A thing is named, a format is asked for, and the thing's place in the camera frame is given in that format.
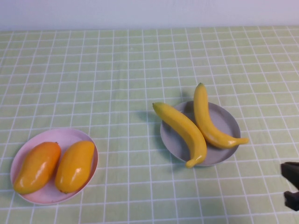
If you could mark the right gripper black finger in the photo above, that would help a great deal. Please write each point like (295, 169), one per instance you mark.
(293, 200)
(292, 171)

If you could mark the pink round plate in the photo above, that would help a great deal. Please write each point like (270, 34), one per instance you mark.
(53, 196)

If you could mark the yellow-orange plastic mango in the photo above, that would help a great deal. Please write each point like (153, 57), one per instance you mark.
(74, 168)

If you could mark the yellow plastic banana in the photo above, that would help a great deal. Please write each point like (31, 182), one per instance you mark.
(203, 116)
(184, 126)

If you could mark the deep orange plastic mango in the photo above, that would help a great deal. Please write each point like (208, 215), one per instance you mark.
(37, 168)

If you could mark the grey round plate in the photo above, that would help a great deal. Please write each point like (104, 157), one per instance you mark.
(222, 119)

